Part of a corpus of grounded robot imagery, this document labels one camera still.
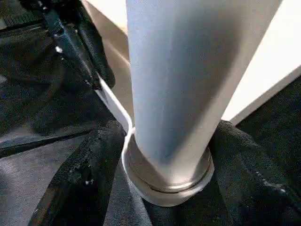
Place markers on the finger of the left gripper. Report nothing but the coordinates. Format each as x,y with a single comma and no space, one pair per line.
68,47
98,47

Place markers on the white plastic table top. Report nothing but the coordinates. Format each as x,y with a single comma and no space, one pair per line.
270,58

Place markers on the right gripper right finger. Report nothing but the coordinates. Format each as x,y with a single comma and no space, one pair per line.
254,176

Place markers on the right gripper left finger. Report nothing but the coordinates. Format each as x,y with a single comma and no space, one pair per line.
77,169

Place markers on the white plastic table leg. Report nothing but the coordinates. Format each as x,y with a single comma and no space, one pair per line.
176,70

